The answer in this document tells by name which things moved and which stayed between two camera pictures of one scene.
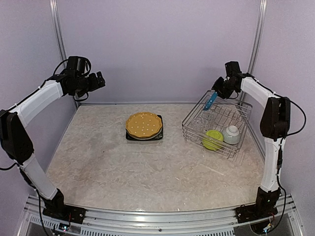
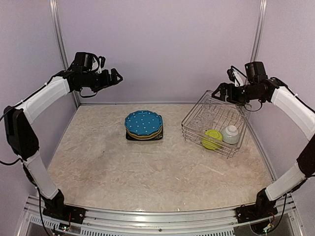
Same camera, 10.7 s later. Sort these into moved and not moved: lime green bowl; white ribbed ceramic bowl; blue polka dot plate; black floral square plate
Moved: blue polka dot plate
Not moved: black floral square plate; white ribbed ceramic bowl; lime green bowl
